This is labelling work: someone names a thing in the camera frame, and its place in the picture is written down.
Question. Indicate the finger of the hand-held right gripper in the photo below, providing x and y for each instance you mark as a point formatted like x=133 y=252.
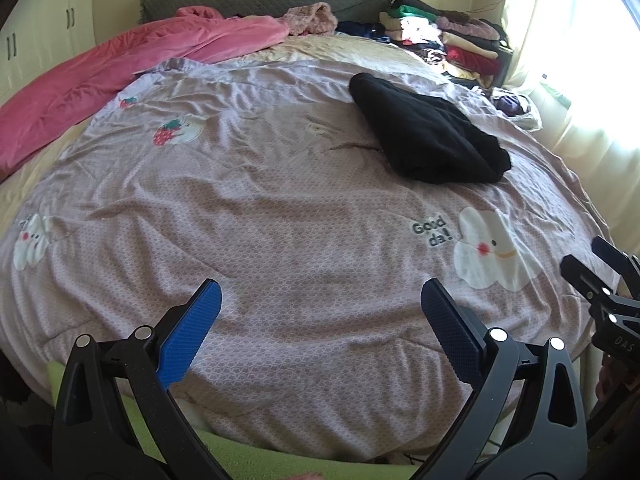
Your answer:
x=617 y=257
x=582 y=277

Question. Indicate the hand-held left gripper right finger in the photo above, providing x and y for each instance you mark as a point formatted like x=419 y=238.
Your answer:
x=450 y=335

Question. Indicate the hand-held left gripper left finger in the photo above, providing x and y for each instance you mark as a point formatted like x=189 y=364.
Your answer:
x=187 y=335

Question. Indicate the black long-sleeved sweater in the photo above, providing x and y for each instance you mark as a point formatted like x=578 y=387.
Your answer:
x=425 y=135

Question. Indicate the white bag of clothes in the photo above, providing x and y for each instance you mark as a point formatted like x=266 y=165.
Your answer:
x=515 y=107

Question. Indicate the pile of folded clothes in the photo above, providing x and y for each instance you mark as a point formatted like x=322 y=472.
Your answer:
x=450 y=40

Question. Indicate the person's right hand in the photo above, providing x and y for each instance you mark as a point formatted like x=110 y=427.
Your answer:
x=607 y=377

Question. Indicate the pink printed blanket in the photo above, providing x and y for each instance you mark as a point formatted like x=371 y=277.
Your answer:
x=275 y=235

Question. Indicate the person's green garment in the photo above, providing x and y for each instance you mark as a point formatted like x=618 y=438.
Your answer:
x=275 y=465

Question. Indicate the cream curtain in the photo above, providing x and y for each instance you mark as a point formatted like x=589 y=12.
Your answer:
x=590 y=85

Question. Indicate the green packet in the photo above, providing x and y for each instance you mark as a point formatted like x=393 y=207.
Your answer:
x=556 y=92

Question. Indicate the black side table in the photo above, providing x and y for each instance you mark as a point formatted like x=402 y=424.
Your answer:
x=504 y=65

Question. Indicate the pink quilt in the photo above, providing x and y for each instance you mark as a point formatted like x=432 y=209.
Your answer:
x=100 y=75

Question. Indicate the navy garment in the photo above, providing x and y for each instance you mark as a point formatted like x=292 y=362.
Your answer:
x=360 y=30

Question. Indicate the pink fluffy garment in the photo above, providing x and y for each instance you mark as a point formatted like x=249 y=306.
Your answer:
x=312 y=19

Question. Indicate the white wardrobe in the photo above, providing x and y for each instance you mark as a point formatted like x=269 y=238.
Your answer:
x=50 y=10

